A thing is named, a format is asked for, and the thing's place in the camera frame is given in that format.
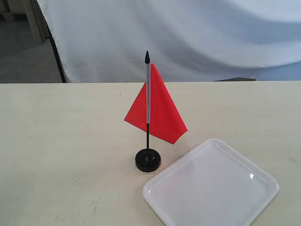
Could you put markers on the red flag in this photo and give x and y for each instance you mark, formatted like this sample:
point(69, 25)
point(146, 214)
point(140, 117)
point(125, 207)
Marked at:
point(154, 111)

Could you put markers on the black round flag base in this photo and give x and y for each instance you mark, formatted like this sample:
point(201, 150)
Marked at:
point(147, 160)

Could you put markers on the white backdrop cloth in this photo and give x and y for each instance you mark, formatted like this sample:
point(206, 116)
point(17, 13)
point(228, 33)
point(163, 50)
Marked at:
point(188, 40)

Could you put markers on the white plastic tray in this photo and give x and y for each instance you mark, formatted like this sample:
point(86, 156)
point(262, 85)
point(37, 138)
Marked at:
point(212, 185)

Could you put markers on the black backdrop stand pole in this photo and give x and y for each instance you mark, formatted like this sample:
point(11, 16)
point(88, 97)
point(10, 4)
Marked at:
point(57, 57)

